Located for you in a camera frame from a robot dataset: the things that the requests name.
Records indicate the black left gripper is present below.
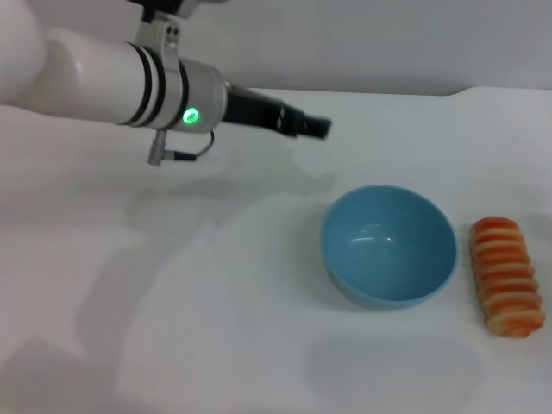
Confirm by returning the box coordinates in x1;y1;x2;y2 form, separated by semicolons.
223;82;335;142

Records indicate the blue bowl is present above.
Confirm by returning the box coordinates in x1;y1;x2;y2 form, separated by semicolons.
319;184;458;311

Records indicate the orange striped bread loaf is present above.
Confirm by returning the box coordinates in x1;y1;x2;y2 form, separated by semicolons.
467;216;546;338

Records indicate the left wrist cable with connector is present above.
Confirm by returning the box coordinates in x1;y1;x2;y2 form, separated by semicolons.
147;129;216;166

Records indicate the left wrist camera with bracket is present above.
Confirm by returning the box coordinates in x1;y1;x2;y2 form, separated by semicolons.
135;0;204;60

